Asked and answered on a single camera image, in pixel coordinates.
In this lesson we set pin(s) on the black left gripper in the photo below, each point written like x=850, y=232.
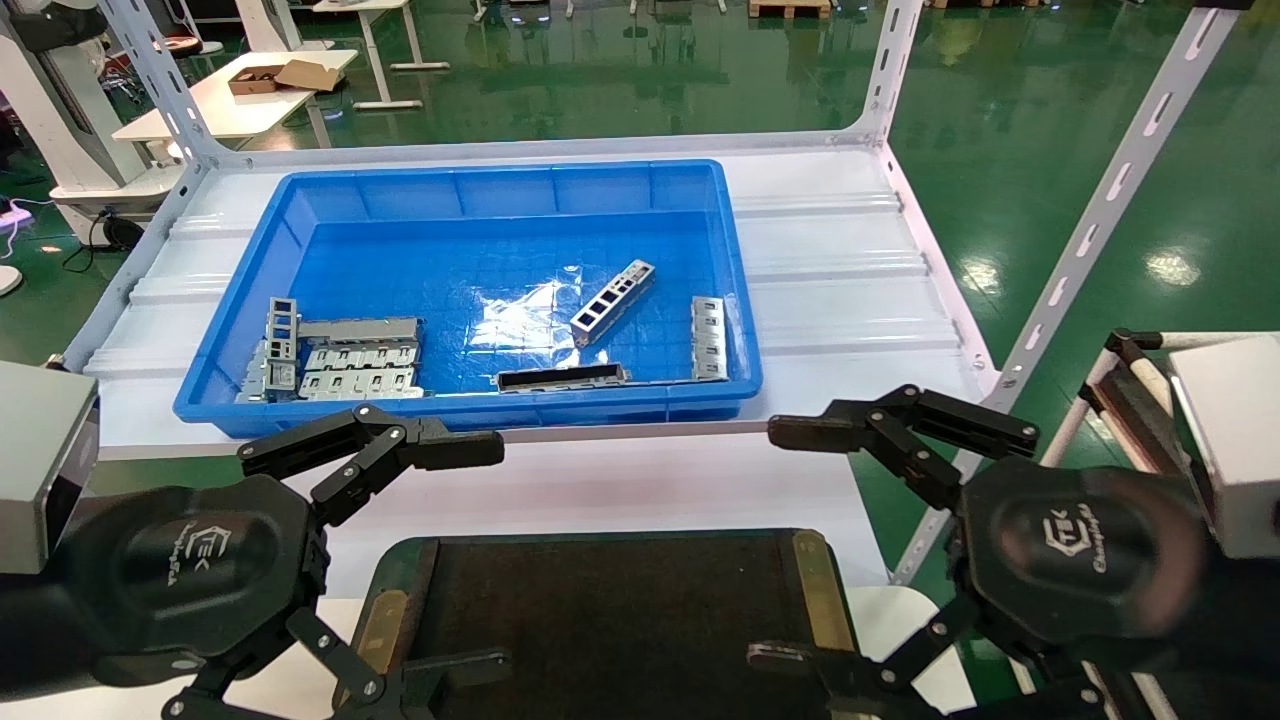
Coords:
x=190, y=570

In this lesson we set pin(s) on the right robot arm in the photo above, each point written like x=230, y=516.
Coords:
x=1235, y=640

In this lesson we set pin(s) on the wooden pallet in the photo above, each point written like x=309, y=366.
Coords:
x=790, y=8

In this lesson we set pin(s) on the white machine base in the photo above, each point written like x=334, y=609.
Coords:
x=60, y=110

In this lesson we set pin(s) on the open cardboard box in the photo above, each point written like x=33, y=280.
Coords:
x=290, y=75

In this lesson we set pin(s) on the white desk metal legs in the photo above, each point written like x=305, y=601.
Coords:
x=375, y=50

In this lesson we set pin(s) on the flat grey metal part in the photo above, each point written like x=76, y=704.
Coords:
x=360, y=328

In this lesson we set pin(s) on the black white trolley frame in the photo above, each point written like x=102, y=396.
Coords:
x=1125, y=400

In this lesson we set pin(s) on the round stool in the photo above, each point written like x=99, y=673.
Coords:
x=185, y=45

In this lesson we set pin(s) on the blue plastic bin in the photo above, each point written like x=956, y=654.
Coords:
x=470, y=190

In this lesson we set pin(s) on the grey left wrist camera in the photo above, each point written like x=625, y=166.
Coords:
x=40, y=450

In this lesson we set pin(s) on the white table with box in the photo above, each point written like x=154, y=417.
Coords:
x=220, y=105

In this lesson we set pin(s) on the leaning silver metal part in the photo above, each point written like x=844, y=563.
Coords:
x=255, y=380

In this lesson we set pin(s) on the white metal shelf rack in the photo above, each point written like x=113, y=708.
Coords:
x=840, y=300

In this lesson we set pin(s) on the silver slotted metal part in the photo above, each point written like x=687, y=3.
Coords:
x=708, y=340

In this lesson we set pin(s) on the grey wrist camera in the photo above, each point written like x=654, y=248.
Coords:
x=40, y=450
x=1240, y=440

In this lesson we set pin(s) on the upright silver metal frame part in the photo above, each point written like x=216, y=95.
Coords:
x=281, y=372

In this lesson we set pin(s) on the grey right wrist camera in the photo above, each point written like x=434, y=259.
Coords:
x=1240, y=440

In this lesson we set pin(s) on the grey metal part black inside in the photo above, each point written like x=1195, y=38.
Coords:
x=610, y=373

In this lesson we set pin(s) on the silver metal part square holes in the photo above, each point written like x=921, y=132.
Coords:
x=638, y=270

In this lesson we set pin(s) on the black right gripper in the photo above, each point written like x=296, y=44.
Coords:
x=1080, y=555

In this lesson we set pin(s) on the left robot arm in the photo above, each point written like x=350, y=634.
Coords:
x=30, y=640

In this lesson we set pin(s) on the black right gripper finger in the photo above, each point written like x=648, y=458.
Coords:
x=810, y=432

